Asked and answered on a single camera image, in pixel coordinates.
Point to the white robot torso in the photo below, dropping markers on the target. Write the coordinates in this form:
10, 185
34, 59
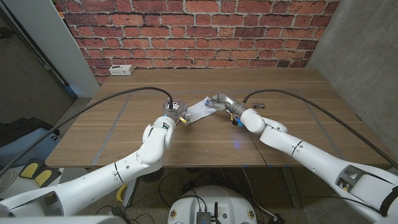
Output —
214, 199

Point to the white power strip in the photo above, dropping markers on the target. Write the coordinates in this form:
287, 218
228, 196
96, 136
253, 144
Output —
121, 70

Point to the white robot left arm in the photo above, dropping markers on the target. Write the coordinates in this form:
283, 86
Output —
124, 171

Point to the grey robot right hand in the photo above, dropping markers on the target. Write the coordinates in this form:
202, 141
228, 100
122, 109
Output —
230, 103

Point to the white tissue sheet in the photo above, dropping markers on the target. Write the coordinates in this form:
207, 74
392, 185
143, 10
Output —
199, 112

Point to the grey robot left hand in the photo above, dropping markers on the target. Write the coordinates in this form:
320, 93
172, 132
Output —
175, 109

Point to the silver toy car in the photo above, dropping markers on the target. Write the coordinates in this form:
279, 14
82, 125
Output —
258, 105

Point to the white wall panel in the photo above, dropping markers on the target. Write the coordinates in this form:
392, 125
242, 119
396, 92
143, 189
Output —
53, 40

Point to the grey table leg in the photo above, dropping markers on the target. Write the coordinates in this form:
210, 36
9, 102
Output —
292, 189
130, 194

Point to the blue plastic container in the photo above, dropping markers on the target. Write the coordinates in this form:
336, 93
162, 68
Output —
12, 149

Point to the red brick print backdrop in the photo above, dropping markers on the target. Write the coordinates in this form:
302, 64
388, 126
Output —
199, 34

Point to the black round floor fan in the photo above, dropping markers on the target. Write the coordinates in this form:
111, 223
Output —
154, 175

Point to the black bag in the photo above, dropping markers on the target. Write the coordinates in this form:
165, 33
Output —
18, 128

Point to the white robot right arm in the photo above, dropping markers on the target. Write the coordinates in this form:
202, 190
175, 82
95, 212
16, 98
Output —
311, 155

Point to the yellow black foot pedal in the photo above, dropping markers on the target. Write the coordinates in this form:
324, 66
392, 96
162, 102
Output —
43, 176
28, 169

